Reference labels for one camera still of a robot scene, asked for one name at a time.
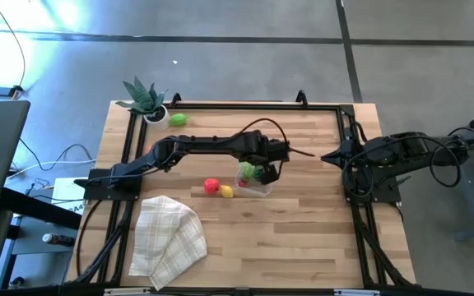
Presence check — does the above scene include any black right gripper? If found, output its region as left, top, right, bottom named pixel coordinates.
left=321, top=137, right=373, bottom=176

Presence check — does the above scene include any striped green toy melon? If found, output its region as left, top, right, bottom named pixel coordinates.
left=239, top=161, right=257, bottom=180

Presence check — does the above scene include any clear plastic tupperware container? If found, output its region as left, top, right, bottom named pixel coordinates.
left=235, top=146, right=276, bottom=198

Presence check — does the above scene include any red toy apple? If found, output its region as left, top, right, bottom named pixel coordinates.
left=203, top=177, right=221, bottom=196

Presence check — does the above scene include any beige plaid cloth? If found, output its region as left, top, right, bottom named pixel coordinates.
left=128, top=195, right=208, bottom=292

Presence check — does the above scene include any green plant in white pot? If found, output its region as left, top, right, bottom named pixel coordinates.
left=115, top=76, right=171, bottom=127

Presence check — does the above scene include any white light bar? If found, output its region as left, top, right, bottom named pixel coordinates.
left=333, top=289, right=381, bottom=296
left=104, top=287, right=151, bottom=296

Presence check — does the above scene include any white paper sheet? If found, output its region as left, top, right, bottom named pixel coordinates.
left=50, top=176, right=86, bottom=215

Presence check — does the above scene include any small dark bottle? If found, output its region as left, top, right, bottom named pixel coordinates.
left=41, top=232, right=77, bottom=247

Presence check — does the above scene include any dark equipment cart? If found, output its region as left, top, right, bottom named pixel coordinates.
left=0, top=187, right=82, bottom=291

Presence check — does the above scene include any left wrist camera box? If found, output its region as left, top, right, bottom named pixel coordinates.
left=268, top=139, right=291, bottom=164

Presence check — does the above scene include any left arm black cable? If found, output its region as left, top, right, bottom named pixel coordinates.
left=236, top=118, right=316, bottom=158

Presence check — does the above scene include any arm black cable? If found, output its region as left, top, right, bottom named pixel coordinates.
left=236, top=118, right=316, bottom=158
left=341, top=121, right=463, bottom=199

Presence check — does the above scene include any black aluminium table frame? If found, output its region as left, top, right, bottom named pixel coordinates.
left=66, top=89, right=417, bottom=291

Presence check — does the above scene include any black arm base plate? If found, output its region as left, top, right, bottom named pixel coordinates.
left=73, top=168, right=143, bottom=202
left=343, top=174, right=402, bottom=205

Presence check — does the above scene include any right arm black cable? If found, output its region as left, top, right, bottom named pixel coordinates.
left=341, top=121, right=463, bottom=199

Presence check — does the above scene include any white floor cable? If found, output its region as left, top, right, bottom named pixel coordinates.
left=8, top=158, right=97, bottom=178

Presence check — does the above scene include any thin orange floor cable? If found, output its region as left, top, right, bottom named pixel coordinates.
left=0, top=0, right=27, bottom=100

